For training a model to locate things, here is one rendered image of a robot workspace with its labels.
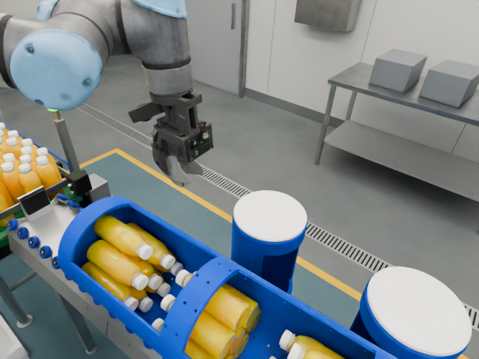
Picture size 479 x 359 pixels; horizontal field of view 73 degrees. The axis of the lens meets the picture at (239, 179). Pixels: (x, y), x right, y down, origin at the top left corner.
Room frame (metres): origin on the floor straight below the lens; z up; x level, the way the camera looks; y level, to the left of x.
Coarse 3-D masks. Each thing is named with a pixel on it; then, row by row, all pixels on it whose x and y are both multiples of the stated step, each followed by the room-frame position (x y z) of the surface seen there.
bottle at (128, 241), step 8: (104, 216) 0.69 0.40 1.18; (112, 216) 0.70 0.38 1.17; (96, 224) 0.66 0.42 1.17; (104, 224) 0.66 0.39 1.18; (112, 224) 0.66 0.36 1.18; (120, 224) 0.66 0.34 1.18; (96, 232) 0.65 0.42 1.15; (104, 232) 0.64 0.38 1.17; (112, 232) 0.63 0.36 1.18; (120, 232) 0.63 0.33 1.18; (128, 232) 0.63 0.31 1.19; (136, 232) 0.63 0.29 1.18; (112, 240) 0.61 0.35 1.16; (120, 240) 0.60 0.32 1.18; (128, 240) 0.60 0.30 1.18; (136, 240) 0.60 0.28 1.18; (144, 240) 0.62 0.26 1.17; (120, 248) 0.59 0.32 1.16; (128, 248) 0.59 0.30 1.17; (136, 248) 0.59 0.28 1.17
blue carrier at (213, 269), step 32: (160, 224) 0.65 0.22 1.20; (64, 256) 0.56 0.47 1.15; (192, 256) 0.65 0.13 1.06; (224, 256) 0.55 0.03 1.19; (96, 288) 0.48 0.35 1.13; (192, 288) 0.43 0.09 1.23; (256, 288) 0.53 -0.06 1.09; (128, 320) 0.41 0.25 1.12; (192, 320) 0.37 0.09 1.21; (288, 320) 0.46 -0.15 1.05; (320, 320) 0.38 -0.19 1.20; (160, 352) 0.35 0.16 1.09; (256, 352) 0.42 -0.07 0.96; (352, 352) 0.38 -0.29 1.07; (384, 352) 0.32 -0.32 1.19
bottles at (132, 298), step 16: (96, 272) 0.55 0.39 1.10; (144, 272) 0.56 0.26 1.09; (176, 272) 0.61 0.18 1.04; (112, 288) 0.50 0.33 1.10; (128, 288) 0.52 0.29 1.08; (144, 288) 0.56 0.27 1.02; (160, 288) 0.57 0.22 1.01; (128, 304) 0.47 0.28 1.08; (144, 304) 0.51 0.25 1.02; (160, 320) 0.43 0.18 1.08; (256, 320) 0.47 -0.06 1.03; (240, 336) 0.41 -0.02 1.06; (192, 352) 0.35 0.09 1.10; (240, 352) 0.41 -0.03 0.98; (288, 352) 0.39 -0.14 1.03
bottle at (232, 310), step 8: (184, 280) 0.49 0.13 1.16; (224, 288) 0.46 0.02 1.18; (216, 296) 0.44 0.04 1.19; (224, 296) 0.44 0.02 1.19; (232, 296) 0.44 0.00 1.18; (208, 304) 0.43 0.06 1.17; (216, 304) 0.42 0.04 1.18; (224, 304) 0.42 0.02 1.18; (232, 304) 0.42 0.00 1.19; (240, 304) 0.42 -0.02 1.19; (248, 304) 0.43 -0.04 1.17; (208, 312) 0.42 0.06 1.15; (216, 312) 0.41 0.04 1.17; (224, 312) 0.41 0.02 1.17; (232, 312) 0.40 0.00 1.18; (240, 312) 0.40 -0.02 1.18; (248, 312) 0.43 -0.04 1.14; (224, 320) 0.39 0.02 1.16; (232, 320) 0.39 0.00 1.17; (240, 320) 0.41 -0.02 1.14; (232, 328) 0.38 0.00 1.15
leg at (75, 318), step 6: (60, 294) 0.80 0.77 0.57; (60, 300) 0.82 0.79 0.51; (66, 306) 0.81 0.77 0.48; (72, 306) 0.82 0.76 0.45; (66, 312) 0.81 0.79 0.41; (72, 312) 0.81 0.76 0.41; (78, 312) 0.83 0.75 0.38; (72, 318) 0.80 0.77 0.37; (78, 318) 0.82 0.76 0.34; (72, 324) 0.82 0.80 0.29; (78, 324) 0.81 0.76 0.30; (84, 324) 0.83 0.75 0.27; (78, 330) 0.81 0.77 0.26; (84, 330) 0.82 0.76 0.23; (78, 336) 0.82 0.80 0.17; (84, 336) 0.81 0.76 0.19; (90, 336) 0.83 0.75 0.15; (84, 342) 0.80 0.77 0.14; (90, 342) 0.82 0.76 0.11; (90, 348) 0.81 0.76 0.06; (96, 348) 0.84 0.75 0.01; (90, 354) 0.81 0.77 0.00
